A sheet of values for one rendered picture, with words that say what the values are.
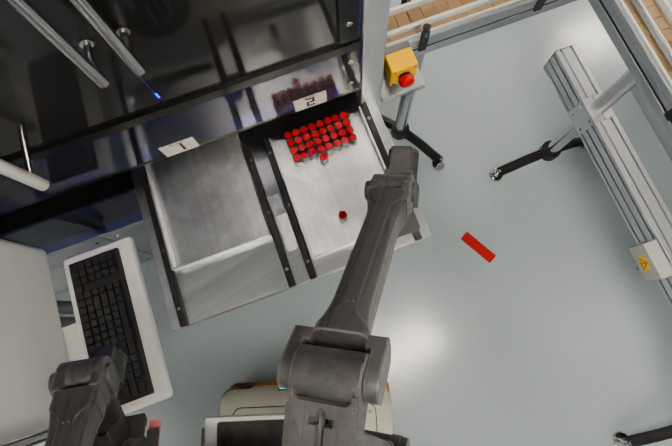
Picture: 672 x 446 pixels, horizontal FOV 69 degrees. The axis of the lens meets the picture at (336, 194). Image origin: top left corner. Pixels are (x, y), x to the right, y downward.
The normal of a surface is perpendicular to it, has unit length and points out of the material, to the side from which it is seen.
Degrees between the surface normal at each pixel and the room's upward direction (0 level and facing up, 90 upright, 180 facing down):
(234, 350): 0
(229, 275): 0
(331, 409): 16
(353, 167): 0
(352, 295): 45
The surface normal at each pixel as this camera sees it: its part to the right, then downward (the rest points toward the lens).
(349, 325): -0.11, -0.86
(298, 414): -0.28, -0.12
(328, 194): -0.04, -0.25
